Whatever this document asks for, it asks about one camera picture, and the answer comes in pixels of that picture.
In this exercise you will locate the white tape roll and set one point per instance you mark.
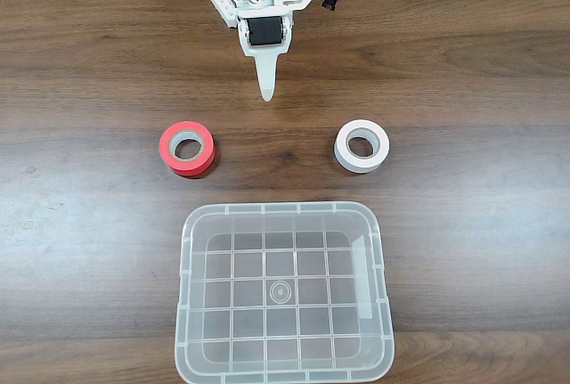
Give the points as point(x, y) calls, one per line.
point(343, 159)

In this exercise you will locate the red tape roll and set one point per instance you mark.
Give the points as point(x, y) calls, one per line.
point(176, 165)

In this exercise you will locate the clear plastic storage box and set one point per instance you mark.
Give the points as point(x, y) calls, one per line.
point(285, 295)

